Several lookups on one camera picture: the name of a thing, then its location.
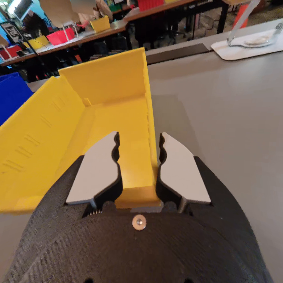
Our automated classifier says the blue plastic bin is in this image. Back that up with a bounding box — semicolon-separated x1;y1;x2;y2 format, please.
0;72;34;126

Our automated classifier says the grey desk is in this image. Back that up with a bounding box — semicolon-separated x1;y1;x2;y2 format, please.
0;19;283;283

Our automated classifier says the white flat tray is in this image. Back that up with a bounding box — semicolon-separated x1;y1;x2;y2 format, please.
211;29;283;61

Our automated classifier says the black desk strip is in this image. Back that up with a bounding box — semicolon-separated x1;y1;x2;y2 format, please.
146;43;213;65

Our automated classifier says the orange traffic cone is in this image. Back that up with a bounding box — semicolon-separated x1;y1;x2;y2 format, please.
232;3;251;29

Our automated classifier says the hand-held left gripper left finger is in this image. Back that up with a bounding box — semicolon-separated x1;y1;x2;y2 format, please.
65;131;123;210

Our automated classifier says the clear plastic holder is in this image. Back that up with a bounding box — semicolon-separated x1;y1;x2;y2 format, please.
227;0;283;48

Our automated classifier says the large yellow plastic bin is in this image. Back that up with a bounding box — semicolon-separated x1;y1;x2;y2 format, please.
0;47;162;214

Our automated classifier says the black tripod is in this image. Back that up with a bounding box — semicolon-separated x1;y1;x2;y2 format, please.
0;5;54;76

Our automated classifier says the small yellow plastic bin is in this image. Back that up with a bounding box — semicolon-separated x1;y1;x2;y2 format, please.
24;35;49;50
90;15;111;33

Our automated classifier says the wooden top work table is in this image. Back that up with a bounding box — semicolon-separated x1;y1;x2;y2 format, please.
0;19;129;67
123;0;230;22

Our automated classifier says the black and white marker sign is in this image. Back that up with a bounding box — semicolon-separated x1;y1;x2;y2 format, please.
0;22;22;44

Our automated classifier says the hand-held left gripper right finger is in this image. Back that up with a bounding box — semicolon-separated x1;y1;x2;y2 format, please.
155;132;212;213

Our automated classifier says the red plastic bin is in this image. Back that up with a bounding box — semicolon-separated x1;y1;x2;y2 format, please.
137;0;165;12
0;45;22;60
46;28;75;46

